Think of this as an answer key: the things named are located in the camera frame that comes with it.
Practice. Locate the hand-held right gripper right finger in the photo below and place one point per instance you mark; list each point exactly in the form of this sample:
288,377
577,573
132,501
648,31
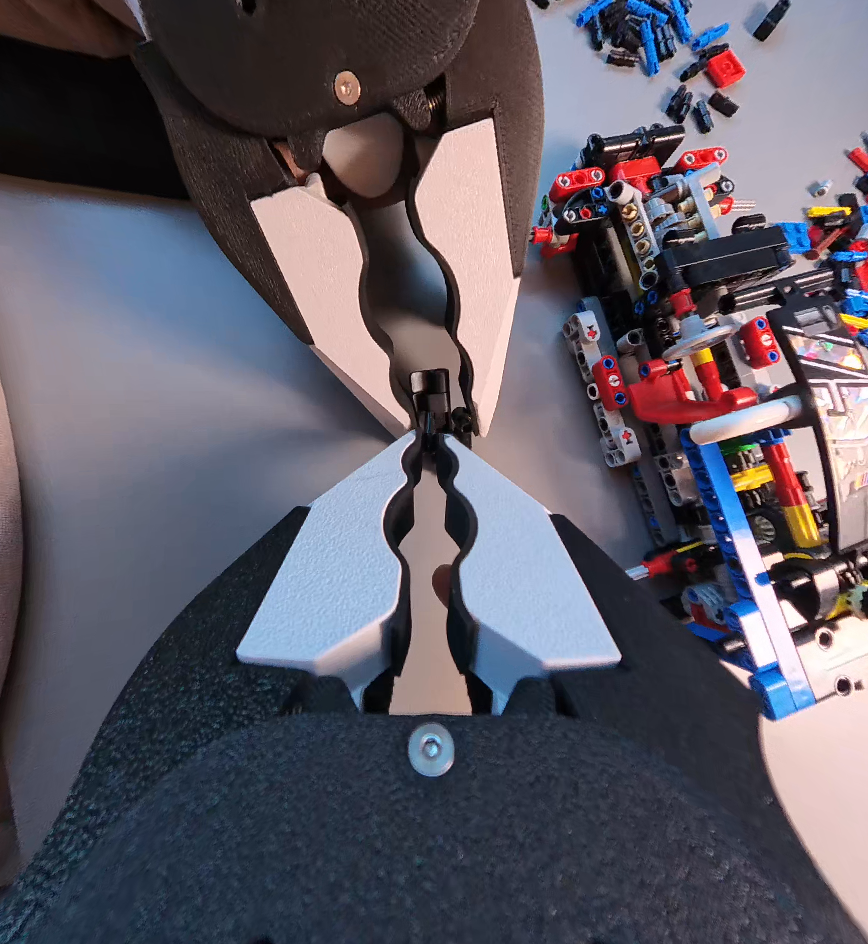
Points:
537,590

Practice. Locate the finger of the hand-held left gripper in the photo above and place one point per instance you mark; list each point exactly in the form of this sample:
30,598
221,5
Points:
470,221
316,258

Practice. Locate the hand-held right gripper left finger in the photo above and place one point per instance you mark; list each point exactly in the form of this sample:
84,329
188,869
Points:
323,582

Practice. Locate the black lego subassembly red pin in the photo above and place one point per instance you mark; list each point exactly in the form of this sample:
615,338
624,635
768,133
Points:
434,402

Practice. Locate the person's left forearm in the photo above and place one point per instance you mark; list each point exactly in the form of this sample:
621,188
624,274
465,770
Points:
35,15

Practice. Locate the partly built lego car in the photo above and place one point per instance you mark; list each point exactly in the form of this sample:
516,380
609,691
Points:
721,369

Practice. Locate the red square lego plate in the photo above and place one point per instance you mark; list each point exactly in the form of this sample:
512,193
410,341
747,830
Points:
725,68

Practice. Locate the black angled lego piece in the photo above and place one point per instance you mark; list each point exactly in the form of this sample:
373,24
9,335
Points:
771,18

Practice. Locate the person's right hand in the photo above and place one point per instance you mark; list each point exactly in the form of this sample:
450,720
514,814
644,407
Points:
442,584

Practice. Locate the pile of blue black pins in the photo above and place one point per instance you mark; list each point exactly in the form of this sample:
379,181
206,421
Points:
648,37

